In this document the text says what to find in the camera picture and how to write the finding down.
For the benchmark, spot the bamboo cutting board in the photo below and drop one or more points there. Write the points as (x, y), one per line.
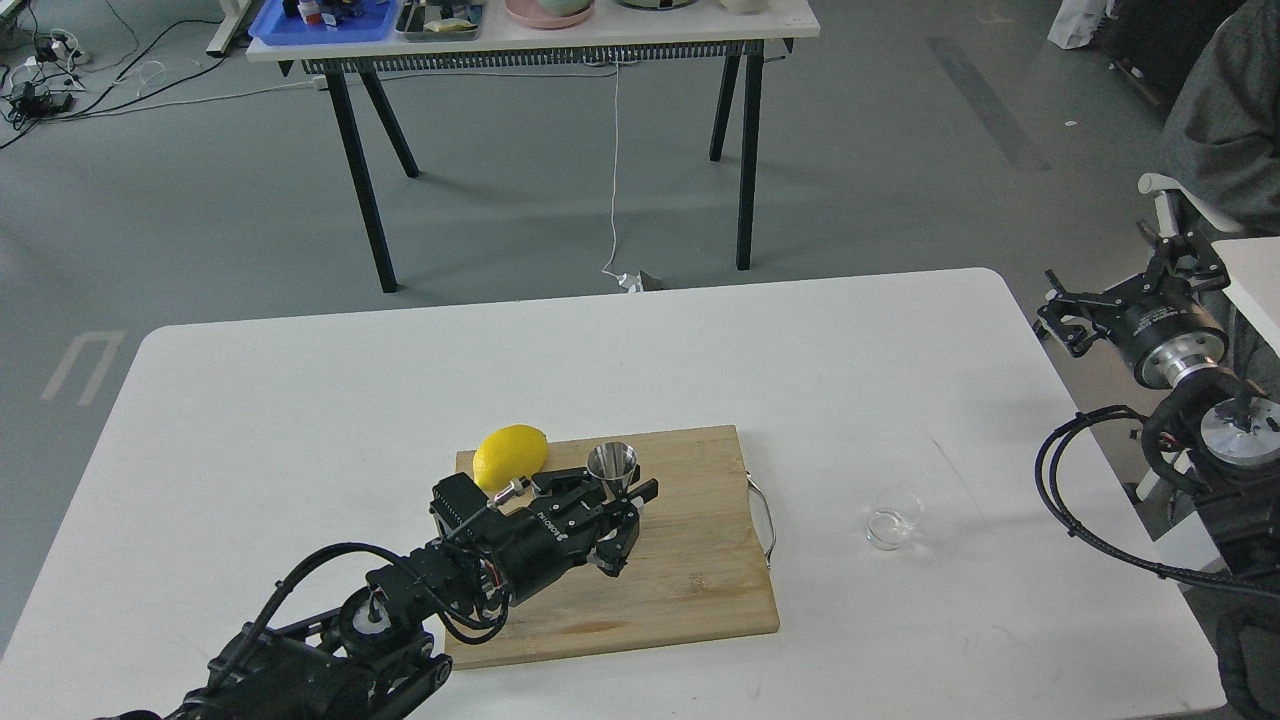
(697, 572)

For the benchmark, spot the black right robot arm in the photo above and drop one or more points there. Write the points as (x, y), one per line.
(1213, 437)

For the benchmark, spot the yellow lemon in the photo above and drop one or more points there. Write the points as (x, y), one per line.
(507, 454)

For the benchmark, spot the white office chair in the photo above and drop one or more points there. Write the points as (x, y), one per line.
(1182, 216)

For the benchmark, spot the pink plate with bowl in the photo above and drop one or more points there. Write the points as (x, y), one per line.
(549, 14)

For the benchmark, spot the small clear glass cup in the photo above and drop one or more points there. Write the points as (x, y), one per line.
(894, 515)

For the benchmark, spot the blue plastic tray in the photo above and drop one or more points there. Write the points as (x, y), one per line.
(289, 23)

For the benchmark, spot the person in grey hoodie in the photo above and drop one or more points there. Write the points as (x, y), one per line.
(1220, 138)

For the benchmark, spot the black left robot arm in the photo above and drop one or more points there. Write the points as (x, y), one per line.
(372, 658)

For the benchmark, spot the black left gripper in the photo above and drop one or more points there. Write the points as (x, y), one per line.
(565, 525)

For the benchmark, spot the steel double jigger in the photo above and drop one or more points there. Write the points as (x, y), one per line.
(614, 467)

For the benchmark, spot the white background table black legs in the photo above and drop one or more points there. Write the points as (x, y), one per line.
(612, 34)

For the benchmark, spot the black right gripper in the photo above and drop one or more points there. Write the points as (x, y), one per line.
(1161, 332)

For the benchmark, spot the metal tray with items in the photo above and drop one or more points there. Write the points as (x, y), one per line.
(439, 21)

